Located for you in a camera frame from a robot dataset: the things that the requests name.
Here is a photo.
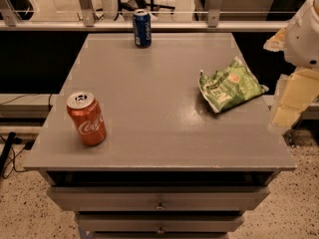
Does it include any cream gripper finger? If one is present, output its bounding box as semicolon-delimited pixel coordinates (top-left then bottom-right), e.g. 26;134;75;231
263;28;287;52
268;67;319;134

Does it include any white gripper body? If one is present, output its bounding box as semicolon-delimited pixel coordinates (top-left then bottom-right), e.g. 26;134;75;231
284;0;319;69

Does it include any green jalapeno chip bag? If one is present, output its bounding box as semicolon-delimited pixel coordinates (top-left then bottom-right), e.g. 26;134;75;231
198;57;269;114

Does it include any blue pepsi can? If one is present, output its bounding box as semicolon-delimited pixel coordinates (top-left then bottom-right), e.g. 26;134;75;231
133;9;152;48

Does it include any orange coca-cola can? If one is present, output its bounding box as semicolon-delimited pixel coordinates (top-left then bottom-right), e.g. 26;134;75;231
67;91;107;146

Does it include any grey drawer cabinet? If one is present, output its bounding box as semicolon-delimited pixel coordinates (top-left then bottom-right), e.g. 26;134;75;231
25;33;295;239

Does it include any upper drawer knob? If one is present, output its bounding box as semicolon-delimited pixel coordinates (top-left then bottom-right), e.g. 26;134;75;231
156;201;165;211

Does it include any drawer knob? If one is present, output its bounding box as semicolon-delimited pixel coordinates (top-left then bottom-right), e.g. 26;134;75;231
157;227;165;234
156;201;165;211

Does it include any lower drawer knob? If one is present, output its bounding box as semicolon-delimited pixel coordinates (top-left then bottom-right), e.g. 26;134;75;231
157;227;165;234

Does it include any lower grey drawer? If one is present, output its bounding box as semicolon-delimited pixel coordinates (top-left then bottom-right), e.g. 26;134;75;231
75;212;244;233

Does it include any grey drawer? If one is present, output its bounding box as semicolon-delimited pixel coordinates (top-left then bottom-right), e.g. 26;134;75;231
47;186;270;212
75;212;244;233

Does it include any upper grey drawer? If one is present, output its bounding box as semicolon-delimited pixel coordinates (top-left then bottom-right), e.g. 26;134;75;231
47;186;270;212

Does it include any metal guard rail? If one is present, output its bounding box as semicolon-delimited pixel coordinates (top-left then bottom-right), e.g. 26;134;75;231
0;0;290;32

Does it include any black floor cable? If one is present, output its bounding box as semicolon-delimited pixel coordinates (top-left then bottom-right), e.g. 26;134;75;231
0;131;34;180

